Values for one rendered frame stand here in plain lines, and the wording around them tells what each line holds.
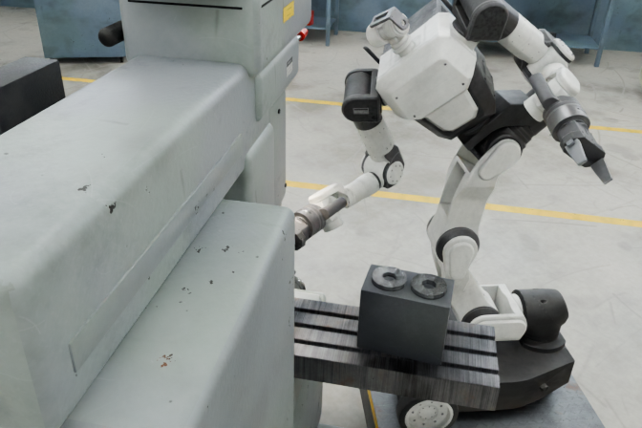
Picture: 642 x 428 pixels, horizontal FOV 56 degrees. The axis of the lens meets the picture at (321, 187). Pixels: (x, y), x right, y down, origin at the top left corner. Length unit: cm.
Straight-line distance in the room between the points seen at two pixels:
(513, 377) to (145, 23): 165
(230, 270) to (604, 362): 264
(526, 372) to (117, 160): 177
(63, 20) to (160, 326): 685
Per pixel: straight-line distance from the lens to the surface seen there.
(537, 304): 227
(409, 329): 155
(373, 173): 195
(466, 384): 159
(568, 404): 245
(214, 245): 93
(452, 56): 163
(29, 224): 64
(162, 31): 113
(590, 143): 145
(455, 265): 197
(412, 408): 207
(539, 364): 230
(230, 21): 108
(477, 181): 186
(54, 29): 758
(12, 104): 120
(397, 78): 167
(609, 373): 327
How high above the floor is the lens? 207
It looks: 28 degrees down
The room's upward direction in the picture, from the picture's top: 2 degrees clockwise
